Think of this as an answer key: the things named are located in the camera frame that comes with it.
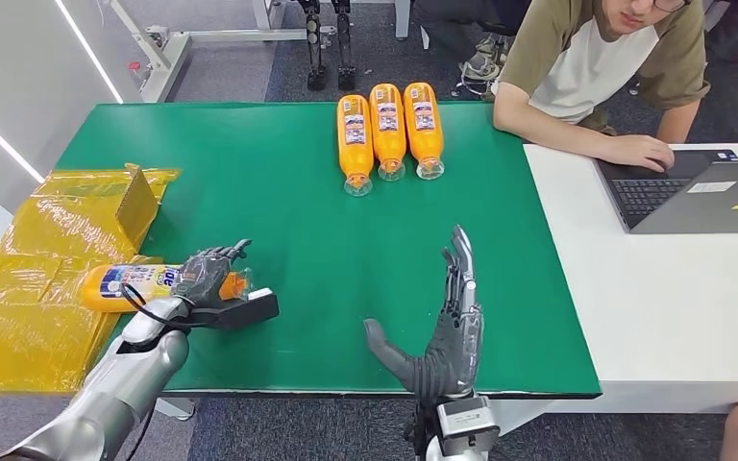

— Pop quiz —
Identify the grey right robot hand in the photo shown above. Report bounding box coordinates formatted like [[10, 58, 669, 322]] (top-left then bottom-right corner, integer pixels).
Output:
[[363, 226, 485, 402]]

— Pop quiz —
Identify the person's hand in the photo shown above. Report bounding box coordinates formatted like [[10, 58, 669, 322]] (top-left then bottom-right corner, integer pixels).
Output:
[[598, 134, 676, 173]]

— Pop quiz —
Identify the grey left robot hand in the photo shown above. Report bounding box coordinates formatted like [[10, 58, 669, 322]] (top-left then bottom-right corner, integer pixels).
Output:
[[171, 239, 253, 310]]

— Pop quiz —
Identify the orange detergent bottle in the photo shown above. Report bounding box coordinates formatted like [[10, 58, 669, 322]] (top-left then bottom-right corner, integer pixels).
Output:
[[79, 263, 255, 314], [403, 81, 446, 182], [368, 83, 407, 183], [335, 93, 376, 197]]

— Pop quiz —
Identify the grey laptop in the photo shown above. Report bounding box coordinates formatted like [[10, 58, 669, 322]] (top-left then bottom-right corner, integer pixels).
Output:
[[595, 149, 738, 235]]

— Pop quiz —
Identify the person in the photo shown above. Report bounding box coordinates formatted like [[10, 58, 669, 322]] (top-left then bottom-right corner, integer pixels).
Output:
[[493, 0, 713, 174]]

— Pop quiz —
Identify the green table mat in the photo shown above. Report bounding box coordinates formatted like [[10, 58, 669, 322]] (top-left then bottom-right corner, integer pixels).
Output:
[[55, 101, 603, 400]]

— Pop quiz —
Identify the white desk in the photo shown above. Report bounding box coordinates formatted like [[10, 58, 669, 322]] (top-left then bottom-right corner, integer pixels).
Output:
[[489, 142, 738, 437]]

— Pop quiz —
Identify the yellow plastic-wrapped cardboard box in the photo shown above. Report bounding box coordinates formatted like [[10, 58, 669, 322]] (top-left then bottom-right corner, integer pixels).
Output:
[[0, 163, 183, 397]]

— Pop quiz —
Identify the grey sneaker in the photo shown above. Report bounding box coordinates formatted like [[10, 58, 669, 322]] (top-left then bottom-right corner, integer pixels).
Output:
[[459, 33, 511, 98]]

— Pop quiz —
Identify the white light strip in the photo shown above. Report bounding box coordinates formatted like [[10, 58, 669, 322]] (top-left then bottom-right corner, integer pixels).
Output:
[[0, 95, 45, 184]]

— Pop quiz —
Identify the black robot leg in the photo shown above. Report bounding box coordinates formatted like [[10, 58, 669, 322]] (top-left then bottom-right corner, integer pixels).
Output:
[[332, 0, 357, 91], [297, 0, 330, 91]]

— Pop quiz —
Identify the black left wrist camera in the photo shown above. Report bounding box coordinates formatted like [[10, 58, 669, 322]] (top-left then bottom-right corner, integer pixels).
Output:
[[189, 287, 280, 330]]

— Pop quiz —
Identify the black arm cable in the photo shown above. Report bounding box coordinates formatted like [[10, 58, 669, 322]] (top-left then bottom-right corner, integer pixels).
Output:
[[120, 282, 217, 332]]

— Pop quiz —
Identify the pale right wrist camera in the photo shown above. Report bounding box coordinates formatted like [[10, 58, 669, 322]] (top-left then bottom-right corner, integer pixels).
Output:
[[435, 395, 502, 457]]

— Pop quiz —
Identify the white metal frame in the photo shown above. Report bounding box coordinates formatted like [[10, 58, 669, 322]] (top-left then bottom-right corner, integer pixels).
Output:
[[104, 0, 309, 105]]

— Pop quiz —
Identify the white post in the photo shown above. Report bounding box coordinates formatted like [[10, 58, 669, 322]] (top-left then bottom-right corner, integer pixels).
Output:
[[394, 0, 431, 51]]

